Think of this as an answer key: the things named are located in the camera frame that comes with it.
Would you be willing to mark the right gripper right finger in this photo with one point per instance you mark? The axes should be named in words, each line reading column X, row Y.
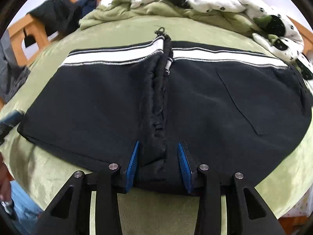
column 247, row 212

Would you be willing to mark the dark blue garment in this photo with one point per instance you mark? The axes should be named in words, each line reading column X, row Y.
column 84, row 7

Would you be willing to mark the white flower-print duvet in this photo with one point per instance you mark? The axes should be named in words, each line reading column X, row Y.
column 274, row 31

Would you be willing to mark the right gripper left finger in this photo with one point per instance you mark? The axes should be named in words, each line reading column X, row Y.
column 69, row 211

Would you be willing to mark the black jacket on bedframe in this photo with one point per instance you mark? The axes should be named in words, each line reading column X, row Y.
column 58, row 15

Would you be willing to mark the grey cloth on footboard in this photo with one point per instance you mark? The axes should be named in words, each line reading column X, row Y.
column 13, row 76

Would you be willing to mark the wooden bed frame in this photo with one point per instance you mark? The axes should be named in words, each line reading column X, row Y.
column 33, row 28

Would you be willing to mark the person's left hand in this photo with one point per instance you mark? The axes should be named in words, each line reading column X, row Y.
column 5, row 186

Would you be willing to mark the black pants white waistband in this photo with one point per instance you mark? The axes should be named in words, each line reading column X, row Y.
column 160, row 109

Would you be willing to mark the green folded blanket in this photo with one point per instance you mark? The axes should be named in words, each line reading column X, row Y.
column 236, row 22

